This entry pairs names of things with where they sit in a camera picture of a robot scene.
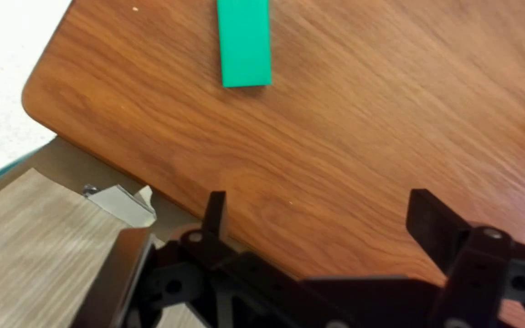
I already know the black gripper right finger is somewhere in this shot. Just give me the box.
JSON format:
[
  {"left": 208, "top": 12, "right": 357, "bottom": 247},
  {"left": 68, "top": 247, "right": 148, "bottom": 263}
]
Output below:
[{"left": 405, "top": 187, "right": 474, "bottom": 278}]

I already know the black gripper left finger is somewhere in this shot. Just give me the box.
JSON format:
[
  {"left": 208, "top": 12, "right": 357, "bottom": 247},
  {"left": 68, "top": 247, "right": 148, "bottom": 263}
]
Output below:
[{"left": 201, "top": 189, "right": 228, "bottom": 243}]

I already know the green rectangular block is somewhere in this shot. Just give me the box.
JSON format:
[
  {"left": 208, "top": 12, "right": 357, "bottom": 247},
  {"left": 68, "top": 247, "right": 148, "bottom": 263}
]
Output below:
[{"left": 215, "top": 0, "right": 275, "bottom": 90}]

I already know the brown cardboard box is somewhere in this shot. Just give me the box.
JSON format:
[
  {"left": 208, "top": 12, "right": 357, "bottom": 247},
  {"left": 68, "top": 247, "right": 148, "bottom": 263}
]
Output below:
[{"left": 0, "top": 134, "right": 241, "bottom": 251}]

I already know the light wood panel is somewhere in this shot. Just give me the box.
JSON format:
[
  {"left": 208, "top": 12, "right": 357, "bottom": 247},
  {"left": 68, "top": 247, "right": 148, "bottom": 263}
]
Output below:
[{"left": 0, "top": 167, "right": 131, "bottom": 328}]

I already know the white bracket piece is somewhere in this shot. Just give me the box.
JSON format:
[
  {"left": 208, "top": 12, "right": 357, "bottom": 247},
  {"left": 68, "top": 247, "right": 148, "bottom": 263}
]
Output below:
[{"left": 82, "top": 181, "right": 159, "bottom": 229}]

